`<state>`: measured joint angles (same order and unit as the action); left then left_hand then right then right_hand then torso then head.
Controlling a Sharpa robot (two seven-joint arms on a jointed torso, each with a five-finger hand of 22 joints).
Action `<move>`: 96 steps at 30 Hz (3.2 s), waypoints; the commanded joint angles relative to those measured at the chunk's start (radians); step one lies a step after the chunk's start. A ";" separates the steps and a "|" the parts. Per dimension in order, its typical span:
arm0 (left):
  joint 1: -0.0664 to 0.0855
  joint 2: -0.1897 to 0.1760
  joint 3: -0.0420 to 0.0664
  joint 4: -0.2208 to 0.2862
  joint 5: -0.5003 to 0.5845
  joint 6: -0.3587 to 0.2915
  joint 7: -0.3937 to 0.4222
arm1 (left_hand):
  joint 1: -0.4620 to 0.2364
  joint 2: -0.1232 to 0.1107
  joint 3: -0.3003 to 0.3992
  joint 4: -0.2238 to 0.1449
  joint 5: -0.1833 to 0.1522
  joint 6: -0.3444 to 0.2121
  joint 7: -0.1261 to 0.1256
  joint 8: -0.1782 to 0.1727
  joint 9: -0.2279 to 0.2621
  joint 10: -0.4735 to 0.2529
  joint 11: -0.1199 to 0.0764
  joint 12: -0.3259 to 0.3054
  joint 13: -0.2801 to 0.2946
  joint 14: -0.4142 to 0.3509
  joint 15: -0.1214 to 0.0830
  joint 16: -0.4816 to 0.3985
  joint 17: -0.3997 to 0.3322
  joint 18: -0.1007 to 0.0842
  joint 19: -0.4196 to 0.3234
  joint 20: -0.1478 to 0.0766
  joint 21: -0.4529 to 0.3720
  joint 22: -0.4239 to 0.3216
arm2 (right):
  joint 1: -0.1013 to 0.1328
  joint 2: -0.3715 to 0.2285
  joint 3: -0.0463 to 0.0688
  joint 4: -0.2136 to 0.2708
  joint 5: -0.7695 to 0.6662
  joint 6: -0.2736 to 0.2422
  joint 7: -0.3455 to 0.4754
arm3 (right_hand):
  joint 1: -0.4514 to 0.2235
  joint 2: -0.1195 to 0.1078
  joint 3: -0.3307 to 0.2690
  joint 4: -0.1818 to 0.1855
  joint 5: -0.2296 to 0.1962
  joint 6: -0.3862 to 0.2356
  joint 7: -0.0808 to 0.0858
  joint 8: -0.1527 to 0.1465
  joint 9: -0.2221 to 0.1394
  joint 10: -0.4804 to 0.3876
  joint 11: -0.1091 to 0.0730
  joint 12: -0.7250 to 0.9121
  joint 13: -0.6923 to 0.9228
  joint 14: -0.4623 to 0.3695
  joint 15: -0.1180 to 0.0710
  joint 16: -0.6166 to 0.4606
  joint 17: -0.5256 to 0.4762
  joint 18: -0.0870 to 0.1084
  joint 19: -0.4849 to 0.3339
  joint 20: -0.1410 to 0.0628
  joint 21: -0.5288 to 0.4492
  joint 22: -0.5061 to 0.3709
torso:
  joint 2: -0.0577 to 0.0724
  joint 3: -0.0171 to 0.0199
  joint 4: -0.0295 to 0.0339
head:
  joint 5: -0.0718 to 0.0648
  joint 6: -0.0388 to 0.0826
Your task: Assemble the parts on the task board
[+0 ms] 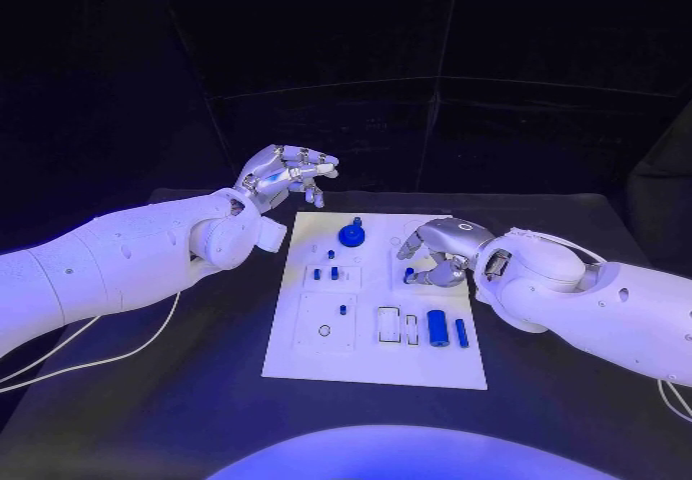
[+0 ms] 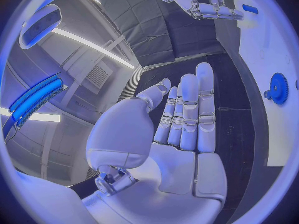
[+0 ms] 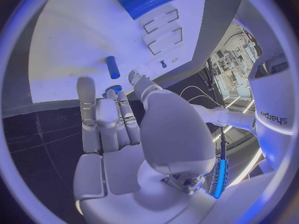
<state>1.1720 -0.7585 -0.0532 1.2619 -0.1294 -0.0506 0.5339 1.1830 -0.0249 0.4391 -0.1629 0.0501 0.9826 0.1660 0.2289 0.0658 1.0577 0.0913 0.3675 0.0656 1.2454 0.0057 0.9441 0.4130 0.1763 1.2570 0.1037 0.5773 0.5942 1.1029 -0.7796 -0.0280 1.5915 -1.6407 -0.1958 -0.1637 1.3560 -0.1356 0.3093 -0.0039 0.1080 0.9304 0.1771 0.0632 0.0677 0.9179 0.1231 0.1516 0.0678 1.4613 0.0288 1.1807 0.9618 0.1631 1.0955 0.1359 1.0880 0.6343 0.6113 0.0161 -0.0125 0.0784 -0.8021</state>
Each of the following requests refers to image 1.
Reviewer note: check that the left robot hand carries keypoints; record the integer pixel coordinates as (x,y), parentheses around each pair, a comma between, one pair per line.
(273,176)

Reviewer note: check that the large blue cylinder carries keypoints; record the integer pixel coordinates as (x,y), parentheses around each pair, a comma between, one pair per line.
(439,328)

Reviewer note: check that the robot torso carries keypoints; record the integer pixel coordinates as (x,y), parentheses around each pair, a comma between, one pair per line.
(411,455)

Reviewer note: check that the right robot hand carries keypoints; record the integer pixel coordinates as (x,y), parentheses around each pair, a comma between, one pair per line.
(449,232)

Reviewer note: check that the blue gear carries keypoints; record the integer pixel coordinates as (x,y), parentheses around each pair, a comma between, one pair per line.
(352,236)

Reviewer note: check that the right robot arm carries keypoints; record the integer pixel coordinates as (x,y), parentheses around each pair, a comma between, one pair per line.
(567,300)

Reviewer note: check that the thin blue cylinder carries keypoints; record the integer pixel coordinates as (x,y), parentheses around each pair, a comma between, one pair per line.
(462,333)

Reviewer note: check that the white task board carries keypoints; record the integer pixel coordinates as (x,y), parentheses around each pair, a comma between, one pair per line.
(372,360)

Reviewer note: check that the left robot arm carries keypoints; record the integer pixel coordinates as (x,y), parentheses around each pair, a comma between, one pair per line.
(109,270)

